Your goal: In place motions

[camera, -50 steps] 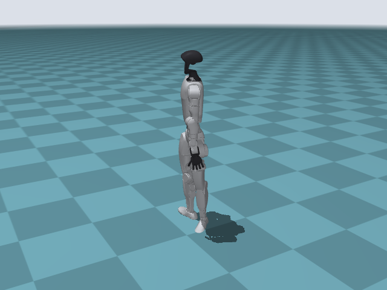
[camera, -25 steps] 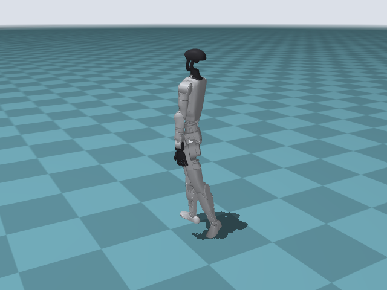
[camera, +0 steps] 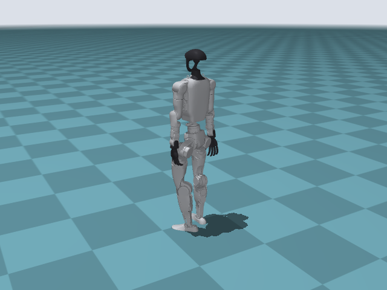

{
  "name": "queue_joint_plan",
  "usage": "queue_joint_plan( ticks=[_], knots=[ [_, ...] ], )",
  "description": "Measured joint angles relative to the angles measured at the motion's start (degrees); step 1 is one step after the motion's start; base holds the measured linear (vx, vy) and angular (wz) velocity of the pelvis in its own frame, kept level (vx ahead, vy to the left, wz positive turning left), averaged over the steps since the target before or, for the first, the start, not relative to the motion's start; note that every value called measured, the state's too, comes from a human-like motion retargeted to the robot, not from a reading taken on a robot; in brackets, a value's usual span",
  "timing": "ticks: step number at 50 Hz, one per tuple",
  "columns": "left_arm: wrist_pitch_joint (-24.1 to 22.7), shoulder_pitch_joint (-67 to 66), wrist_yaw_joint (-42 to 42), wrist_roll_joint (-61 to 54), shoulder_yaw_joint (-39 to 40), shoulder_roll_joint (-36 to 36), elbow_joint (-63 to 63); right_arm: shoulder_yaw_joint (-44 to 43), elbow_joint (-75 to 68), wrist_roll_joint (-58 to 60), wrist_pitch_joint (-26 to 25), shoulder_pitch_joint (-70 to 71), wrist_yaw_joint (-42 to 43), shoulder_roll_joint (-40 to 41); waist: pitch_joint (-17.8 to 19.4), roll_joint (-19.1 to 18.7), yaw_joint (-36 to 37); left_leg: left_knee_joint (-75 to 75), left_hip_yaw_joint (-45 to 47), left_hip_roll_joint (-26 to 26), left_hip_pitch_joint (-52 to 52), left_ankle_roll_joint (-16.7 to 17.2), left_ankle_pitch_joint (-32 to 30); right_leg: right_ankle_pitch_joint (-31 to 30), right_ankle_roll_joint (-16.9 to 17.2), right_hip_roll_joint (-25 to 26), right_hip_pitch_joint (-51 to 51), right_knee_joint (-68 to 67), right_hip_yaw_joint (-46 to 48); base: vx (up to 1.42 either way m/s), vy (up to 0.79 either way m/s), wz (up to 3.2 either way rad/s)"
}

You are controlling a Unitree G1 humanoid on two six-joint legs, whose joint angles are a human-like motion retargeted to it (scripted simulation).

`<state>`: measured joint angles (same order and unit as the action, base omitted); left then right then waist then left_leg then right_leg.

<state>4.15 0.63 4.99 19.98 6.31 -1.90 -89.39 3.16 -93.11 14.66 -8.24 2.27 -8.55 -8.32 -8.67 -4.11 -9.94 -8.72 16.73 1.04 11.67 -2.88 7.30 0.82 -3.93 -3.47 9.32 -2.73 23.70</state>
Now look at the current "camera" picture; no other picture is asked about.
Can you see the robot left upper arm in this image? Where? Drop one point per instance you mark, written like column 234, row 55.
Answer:
column 178, row 89

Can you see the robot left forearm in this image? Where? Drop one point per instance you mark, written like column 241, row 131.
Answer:
column 175, row 128

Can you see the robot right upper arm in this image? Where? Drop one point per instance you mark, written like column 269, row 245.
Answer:
column 211, row 98

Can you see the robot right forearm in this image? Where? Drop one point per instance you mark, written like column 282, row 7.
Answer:
column 210, row 123

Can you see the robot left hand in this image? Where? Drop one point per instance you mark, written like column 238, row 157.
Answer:
column 174, row 153

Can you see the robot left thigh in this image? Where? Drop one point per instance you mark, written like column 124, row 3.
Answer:
column 185, row 150

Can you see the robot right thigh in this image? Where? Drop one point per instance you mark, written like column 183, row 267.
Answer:
column 198, row 160

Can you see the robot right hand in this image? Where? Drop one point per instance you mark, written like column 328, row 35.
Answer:
column 213, row 145

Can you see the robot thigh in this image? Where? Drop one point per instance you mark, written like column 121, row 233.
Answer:
column 185, row 150
column 198, row 160

